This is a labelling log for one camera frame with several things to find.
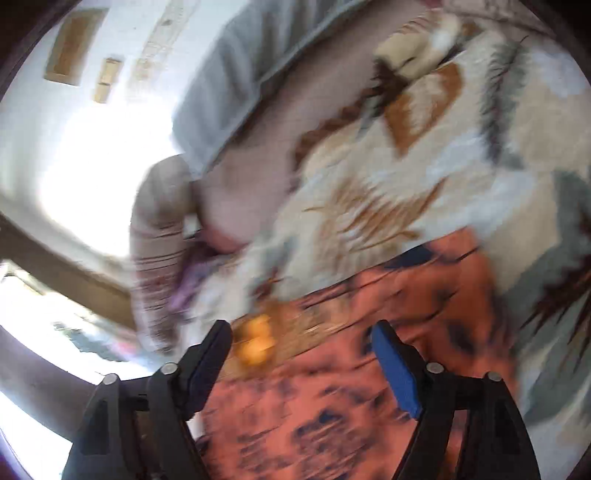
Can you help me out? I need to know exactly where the wooden wall panel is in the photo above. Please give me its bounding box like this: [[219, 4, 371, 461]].
[[44, 8, 110, 86]]

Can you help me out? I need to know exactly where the orange black floral pillow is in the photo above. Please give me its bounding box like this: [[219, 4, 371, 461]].
[[196, 231, 525, 480]]

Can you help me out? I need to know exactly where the brown wooden door frame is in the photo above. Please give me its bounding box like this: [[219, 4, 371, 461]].
[[0, 215, 141, 444]]

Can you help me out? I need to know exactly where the grey folded quilt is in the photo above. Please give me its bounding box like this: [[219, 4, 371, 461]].
[[172, 0, 446, 177]]

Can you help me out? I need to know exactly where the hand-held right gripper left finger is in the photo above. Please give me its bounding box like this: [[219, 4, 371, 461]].
[[61, 319, 234, 480]]

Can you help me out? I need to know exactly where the cream leaf-printed plush blanket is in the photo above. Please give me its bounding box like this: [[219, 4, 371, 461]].
[[185, 9, 591, 446]]

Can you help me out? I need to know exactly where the beige wall switch plate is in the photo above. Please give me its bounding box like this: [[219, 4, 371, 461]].
[[93, 57, 123, 103]]

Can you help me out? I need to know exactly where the pink mattress sheet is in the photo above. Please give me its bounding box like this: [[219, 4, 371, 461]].
[[196, 39, 386, 254]]

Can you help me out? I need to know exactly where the striped floral bolster pillow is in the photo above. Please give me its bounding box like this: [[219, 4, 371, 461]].
[[130, 155, 204, 357]]

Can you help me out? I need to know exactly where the purple cloth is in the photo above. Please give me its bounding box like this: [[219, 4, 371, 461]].
[[178, 247, 220, 320]]

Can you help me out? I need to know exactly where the decorated glass pane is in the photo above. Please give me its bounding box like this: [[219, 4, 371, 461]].
[[0, 272, 153, 384]]

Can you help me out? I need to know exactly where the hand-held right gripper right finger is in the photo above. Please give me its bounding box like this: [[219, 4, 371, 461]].
[[370, 320, 542, 480]]

